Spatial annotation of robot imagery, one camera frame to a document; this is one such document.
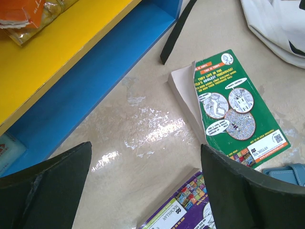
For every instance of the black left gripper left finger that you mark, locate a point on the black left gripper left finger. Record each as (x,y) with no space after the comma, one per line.
(46,195)

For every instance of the blue pencil case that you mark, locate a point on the blue pencil case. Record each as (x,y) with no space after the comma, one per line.
(293,173)

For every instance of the pale blue tissue pack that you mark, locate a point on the pale blue tissue pack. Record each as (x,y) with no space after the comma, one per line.
(10,150)

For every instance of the purple treehouse paperback book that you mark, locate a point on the purple treehouse paperback book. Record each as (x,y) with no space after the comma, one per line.
(185,207)

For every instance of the yellow snack bag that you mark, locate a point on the yellow snack bag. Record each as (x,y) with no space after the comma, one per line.
(51,10)

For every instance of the orange snack packet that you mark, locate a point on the orange snack packet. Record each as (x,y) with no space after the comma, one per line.
(20,13)

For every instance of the beige canvas backpack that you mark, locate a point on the beige canvas backpack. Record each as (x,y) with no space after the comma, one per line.
(258,27)

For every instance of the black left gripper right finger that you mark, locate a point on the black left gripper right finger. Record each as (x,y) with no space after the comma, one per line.
(243,198)

